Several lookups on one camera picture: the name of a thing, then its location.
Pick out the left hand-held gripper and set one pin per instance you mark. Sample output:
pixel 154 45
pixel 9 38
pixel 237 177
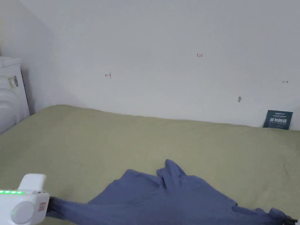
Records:
pixel 21 206

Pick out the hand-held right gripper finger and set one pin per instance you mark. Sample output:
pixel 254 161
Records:
pixel 290 220

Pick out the blue shirt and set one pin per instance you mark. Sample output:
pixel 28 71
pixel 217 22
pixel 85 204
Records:
pixel 164 199

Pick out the bed with pale green sheet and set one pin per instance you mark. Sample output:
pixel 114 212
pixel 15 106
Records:
pixel 117 140

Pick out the dark green card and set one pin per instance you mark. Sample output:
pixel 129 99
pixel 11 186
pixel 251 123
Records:
pixel 278 119

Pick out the white washing machine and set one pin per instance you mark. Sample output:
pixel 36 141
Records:
pixel 11 93

